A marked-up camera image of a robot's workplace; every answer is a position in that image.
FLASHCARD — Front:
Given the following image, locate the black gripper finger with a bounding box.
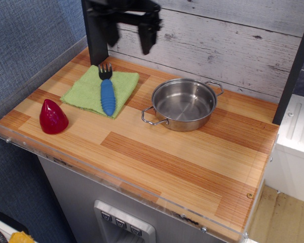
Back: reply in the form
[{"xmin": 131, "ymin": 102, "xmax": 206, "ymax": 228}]
[
  {"xmin": 138, "ymin": 22, "xmax": 159, "ymax": 55},
  {"xmin": 100, "ymin": 19, "xmax": 119, "ymax": 47}
]

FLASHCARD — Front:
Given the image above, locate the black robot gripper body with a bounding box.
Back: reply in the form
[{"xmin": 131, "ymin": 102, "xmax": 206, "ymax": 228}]
[{"xmin": 87, "ymin": 1, "xmax": 162, "ymax": 31}]

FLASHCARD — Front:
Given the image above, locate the red toy pepper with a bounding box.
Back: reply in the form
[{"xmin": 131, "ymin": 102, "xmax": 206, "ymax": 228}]
[{"xmin": 39, "ymin": 99, "xmax": 69, "ymax": 134}]

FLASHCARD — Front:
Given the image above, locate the green folded cloth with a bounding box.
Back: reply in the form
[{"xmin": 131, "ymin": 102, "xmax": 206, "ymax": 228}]
[{"xmin": 60, "ymin": 65, "xmax": 139, "ymax": 119}]

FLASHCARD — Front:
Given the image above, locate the stainless steel pot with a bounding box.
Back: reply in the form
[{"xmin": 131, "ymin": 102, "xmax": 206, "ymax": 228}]
[{"xmin": 141, "ymin": 78, "xmax": 224, "ymax": 132}]

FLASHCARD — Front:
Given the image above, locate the grey toy fridge cabinet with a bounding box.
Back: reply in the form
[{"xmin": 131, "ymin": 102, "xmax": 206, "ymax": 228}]
[{"xmin": 39, "ymin": 157, "xmax": 221, "ymax": 242}]

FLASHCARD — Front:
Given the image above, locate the silver dispenser button panel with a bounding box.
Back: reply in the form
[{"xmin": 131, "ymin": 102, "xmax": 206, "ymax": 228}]
[{"xmin": 94, "ymin": 200, "xmax": 157, "ymax": 242}]

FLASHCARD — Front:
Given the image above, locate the white toy sink unit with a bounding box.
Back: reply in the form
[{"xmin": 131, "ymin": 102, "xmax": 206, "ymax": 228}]
[{"xmin": 264, "ymin": 95, "xmax": 304, "ymax": 201}]

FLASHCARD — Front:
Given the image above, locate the yellow tape piece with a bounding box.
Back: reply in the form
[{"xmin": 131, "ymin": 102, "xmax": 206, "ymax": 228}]
[{"xmin": 8, "ymin": 231, "xmax": 35, "ymax": 243}]

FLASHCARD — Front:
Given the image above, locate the black left frame post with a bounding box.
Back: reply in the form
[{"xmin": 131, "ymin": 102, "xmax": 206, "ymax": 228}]
[{"xmin": 81, "ymin": 1, "xmax": 108, "ymax": 66}]

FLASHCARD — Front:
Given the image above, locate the black frame post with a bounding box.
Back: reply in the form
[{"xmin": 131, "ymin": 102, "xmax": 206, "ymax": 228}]
[
  {"xmin": 272, "ymin": 0, "xmax": 304, "ymax": 126},
  {"xmin": 81, "ymin": 1, "xmax": 108, "ymax": 66}
]

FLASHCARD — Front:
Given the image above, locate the blue handled toy fork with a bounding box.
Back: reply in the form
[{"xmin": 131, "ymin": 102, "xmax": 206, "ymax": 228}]
[{"xmin": 98, "ymin": 63, "xmax": 116, "ymax": 116}]

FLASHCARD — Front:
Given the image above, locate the black right frame post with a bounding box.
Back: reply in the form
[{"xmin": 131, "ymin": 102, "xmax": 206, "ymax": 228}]
[{"xmin": 272, "ymin": 0, "xmax": 304, "ymax": 126}]

